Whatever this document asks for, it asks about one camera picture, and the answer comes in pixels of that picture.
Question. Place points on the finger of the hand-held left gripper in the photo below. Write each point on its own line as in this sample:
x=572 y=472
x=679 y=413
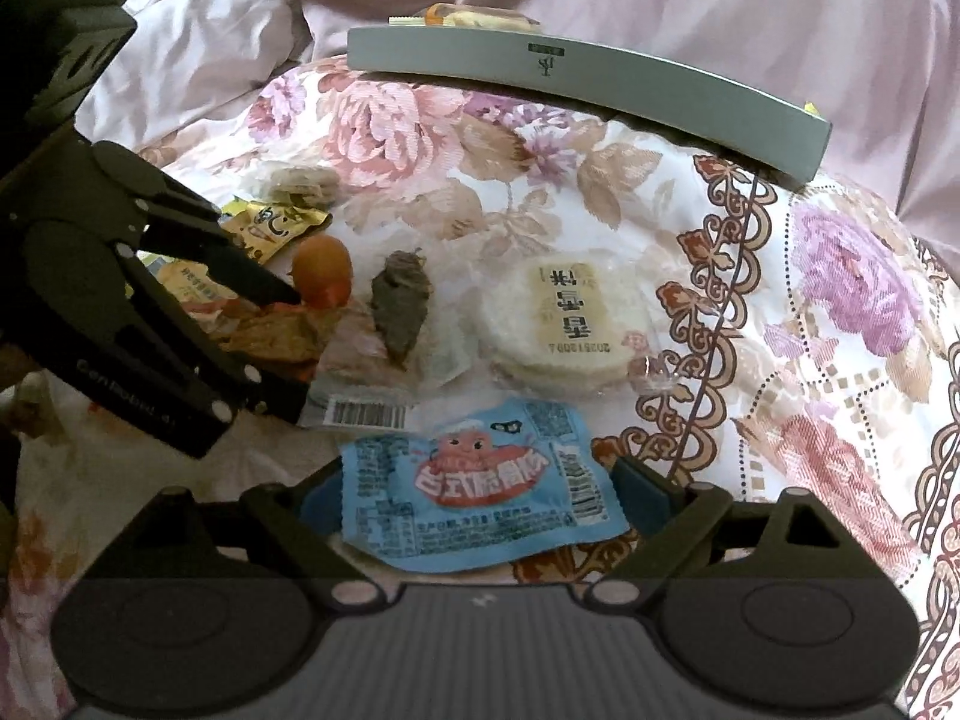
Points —
x=247 y=382
x=225 y=262

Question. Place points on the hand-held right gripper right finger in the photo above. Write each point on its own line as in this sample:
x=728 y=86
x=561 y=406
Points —
x=637 y=499

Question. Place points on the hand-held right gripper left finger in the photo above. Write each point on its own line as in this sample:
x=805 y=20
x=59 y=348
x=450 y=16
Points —
x=319 y=511

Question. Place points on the brown snack packet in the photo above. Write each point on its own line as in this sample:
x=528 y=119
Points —
x=277 y=337

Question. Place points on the orange egg snack packet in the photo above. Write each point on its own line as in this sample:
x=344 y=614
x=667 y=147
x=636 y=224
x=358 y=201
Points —
x=324 y=270

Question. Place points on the blue snack packet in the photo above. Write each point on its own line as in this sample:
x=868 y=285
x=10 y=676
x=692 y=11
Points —
x=480 y=487

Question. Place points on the round rice cracker packet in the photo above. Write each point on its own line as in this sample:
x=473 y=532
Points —
x=555 y=326

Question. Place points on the grey box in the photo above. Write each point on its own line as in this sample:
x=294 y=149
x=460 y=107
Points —
x=600 y=82

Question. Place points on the yellow snack packet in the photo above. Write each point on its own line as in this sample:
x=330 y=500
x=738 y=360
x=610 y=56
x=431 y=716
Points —
x=281 y=225
x=191 y=285

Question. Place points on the small round biscuit packet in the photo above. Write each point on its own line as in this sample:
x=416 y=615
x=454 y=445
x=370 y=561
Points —
x=304 y=184

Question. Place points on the dark dried snack clear packet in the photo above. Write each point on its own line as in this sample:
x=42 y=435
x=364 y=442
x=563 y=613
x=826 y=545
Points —
x=401 y=307

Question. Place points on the floral bedsheet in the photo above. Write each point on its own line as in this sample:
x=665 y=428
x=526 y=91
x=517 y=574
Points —
x=787 y=300

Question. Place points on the cream cake snack packet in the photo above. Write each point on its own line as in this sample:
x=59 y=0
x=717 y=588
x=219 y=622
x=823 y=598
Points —
x=472 y=15

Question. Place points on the small yellow packet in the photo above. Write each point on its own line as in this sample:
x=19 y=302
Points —
x=811 y=109

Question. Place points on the pink quilt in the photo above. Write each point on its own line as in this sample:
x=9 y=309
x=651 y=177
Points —
x=675 y=0

